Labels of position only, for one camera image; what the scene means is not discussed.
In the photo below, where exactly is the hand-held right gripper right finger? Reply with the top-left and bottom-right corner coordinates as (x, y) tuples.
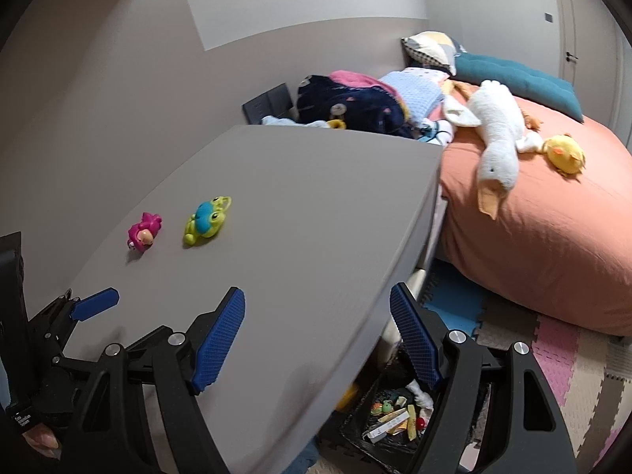
(390, 283), (578, 474)

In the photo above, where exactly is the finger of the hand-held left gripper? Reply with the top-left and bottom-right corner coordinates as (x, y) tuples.
(30, 286), (120, 351)

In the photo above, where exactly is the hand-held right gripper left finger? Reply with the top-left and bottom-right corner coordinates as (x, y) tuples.
(64, 286), (246, 474)

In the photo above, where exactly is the black bag trash bin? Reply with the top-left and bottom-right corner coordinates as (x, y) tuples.
(316, 350), (495, 473)

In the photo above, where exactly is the person's left hand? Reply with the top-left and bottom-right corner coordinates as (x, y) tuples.
(19, 425), (64, 459)

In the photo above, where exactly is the pink toy figure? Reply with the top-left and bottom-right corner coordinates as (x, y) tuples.
(127, 212), (163, 252)

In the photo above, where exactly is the blue green turtle toy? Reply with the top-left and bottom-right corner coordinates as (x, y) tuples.
(182, 196), (233, 248)

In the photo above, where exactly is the bed with orange sheet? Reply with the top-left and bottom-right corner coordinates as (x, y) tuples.
(437, 81), (632, 337)

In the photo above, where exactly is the pastel foam puzzle mat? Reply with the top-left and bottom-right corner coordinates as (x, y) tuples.
(419, 267), (632, 474)

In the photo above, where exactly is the small white cloth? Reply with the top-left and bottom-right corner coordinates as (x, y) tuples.
(261, 115), (327, 130)

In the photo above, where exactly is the white goose plush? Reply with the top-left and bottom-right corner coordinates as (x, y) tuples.
(442, 80), (544, 221)

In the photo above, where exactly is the yellow duck plush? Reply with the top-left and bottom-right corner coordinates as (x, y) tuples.
(540, 133), (588, 177)

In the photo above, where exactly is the black box device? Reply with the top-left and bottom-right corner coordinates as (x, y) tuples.
(242, 84), (295, 124)

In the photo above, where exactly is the navy printed blanket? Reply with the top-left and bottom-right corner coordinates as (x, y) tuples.
(296, 74), (414, 137)

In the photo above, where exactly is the light blue knit blanket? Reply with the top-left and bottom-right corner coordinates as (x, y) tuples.
(380, 69), (448, 127)

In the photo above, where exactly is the pink cloth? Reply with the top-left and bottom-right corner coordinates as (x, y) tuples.
(328, 70), (399, 98)

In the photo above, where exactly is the teal cushion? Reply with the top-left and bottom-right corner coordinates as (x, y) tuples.
(451, 53), (585, 123)

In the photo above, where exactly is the checkered patchwork pillow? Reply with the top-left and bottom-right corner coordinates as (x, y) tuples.
(401, 31), (466, 76)

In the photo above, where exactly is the white door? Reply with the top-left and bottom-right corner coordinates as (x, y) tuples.
(550, 0), (620, 132)

